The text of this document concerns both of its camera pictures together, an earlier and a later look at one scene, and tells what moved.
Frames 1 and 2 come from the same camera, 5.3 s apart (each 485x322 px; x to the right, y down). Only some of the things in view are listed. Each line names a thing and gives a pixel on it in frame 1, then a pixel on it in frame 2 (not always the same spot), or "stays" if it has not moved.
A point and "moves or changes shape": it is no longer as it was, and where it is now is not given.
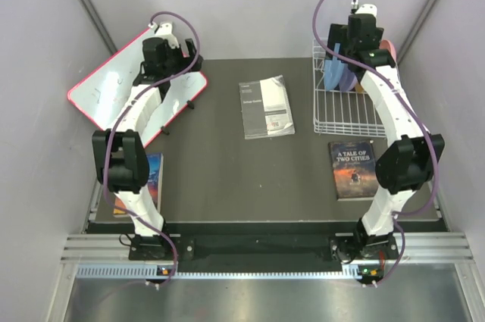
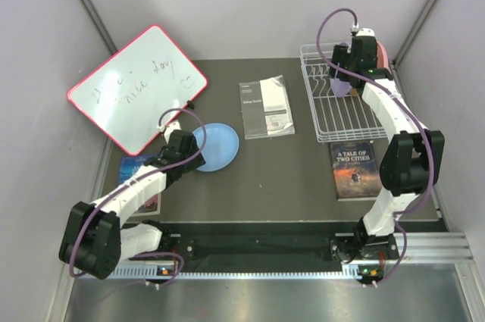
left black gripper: x=184 y=60 → x=195 y=163
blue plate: x=333 y=70 → x=221 y=148
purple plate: x=348 y=80 moves or changes shape
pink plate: x=386 y=45 moves or changes shape
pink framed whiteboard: x=103 y=91 stays
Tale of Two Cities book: x=356 y=177 stays
